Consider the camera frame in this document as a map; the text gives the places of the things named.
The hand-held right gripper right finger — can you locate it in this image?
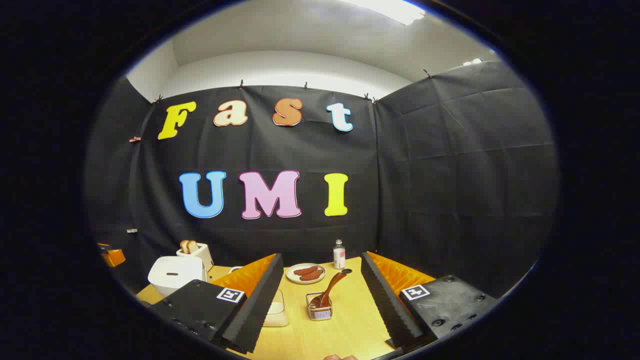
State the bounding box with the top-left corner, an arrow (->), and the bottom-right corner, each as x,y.
361,251 -> 501,351

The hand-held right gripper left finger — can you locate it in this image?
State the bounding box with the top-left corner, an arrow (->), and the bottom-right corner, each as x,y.
150,253 -> 284,355

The clear plastic rice container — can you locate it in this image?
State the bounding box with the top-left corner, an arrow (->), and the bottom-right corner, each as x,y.
262,289 -> 290,328

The wire chopstick holder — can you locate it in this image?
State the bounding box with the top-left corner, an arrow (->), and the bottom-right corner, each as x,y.
305,292 -> 333,321

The white rice cooker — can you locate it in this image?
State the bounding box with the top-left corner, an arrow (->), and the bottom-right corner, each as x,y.
148,256 -> 208,298

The brown wooden spoon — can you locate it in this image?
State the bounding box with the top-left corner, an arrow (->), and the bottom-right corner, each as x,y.
309,272 -> 347,308

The white round plate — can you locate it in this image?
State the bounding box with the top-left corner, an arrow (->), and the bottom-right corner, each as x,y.
285,263 -> 327,285

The white toaster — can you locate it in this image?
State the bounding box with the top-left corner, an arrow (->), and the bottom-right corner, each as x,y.
176,243 -> 215,273

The black backdrop cloth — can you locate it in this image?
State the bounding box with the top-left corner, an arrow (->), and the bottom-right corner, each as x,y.
85,61 -> 558,301

